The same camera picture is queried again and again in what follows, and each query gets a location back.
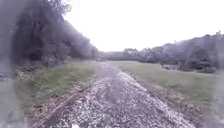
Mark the grass verge with leaves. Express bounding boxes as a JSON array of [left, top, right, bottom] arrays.
[[13, 59, 101, 128]]

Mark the wood of dark trees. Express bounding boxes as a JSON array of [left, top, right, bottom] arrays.
[[0, 0, 100, 76]]

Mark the grass field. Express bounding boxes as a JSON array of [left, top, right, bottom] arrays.
[[109, 59, 224, 128]]

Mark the grey gravel path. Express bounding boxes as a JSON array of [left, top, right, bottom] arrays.
[[39, 61, 198, 128]]

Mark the row of trees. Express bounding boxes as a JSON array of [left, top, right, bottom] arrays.
[[98, 30, 224, 74]]

